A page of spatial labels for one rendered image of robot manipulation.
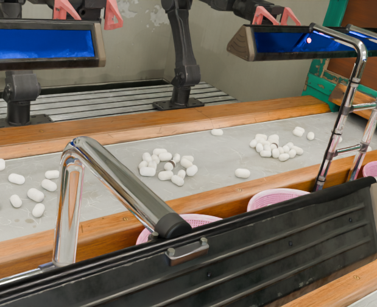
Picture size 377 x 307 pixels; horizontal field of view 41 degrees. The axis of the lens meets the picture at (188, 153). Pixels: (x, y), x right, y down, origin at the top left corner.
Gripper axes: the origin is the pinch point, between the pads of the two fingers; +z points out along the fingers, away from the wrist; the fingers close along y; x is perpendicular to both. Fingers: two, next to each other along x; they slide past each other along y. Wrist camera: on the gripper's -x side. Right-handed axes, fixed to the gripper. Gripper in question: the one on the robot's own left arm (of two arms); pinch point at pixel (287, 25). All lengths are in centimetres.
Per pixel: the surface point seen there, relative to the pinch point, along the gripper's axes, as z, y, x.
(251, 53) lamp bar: 18.5, -33.2, 1.0
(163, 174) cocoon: 14, -47, 31
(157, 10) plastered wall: -196, 106, 46
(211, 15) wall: -158, 121, 39
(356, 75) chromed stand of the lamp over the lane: 32.0, -12.0, 2.1
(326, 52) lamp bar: 19.4, -6.9, 1.1
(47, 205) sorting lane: 13, -75, 33
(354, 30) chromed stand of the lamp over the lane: 18.9, 3.2, -4.1
